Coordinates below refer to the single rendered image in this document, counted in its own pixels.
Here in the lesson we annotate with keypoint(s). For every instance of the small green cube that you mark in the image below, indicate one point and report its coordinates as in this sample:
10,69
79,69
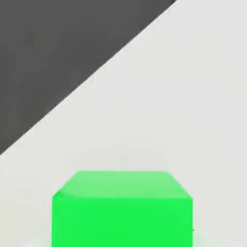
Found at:
122,218

